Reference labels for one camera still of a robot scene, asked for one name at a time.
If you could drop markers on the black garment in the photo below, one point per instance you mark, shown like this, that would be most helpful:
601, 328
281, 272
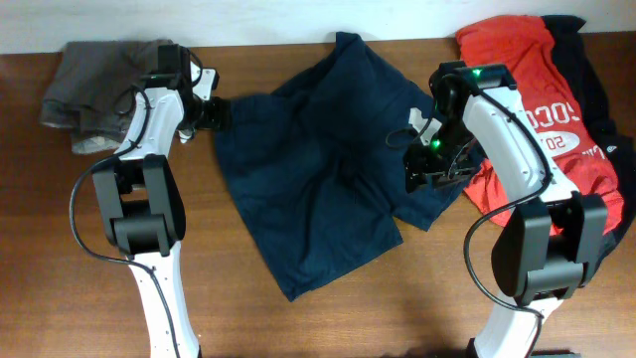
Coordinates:
572, 62

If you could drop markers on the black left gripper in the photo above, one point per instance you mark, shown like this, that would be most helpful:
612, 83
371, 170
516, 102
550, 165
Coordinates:
220, 113

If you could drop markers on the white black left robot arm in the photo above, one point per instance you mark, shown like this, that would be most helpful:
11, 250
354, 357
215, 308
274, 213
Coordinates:
140, 204

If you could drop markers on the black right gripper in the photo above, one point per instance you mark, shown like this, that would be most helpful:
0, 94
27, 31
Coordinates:
418, 164

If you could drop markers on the red soccer t-shirt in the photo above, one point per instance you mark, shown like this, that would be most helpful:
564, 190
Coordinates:
525, 45

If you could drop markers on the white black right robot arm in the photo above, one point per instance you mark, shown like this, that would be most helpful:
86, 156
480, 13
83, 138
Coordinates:
550, 246

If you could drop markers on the navy blue shorts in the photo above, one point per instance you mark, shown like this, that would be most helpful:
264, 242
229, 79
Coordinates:
310, 172

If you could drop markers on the grey folded garment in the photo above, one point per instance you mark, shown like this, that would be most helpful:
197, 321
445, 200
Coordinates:
91, 95

